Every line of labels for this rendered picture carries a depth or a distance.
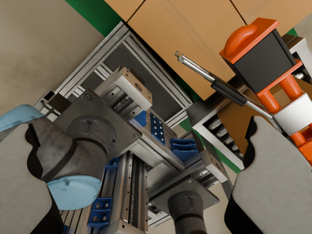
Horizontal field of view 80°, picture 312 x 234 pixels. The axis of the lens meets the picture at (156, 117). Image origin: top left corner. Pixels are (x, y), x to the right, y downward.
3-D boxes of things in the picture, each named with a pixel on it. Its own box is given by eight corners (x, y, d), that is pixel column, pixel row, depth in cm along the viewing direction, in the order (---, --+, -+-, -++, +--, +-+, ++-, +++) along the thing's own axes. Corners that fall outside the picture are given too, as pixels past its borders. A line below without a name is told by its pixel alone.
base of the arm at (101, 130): (96, 159, 65) (89, 183, 57) (58, 134, 59) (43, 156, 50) (126, 136, 60) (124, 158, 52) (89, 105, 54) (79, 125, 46)
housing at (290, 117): (305, 104, 37) (324, 115, 34) (274, 125, 40) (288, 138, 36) (290, 81, 35) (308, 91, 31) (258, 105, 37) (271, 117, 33)
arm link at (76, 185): (84, 178, 56) (69, 224, 44) (47, 151, 49) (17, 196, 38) (116, 160, 52) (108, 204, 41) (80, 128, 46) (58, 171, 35)
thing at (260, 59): (282, 55, 32) (303, 64, 27) (244, 85, 34) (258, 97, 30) (257, 16, 28) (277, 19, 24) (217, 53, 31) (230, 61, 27)
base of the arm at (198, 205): (181, 216, 86) (185, 239, 78) (160, 202, 80) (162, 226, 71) (209, 202, 82) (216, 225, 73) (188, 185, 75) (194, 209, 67)
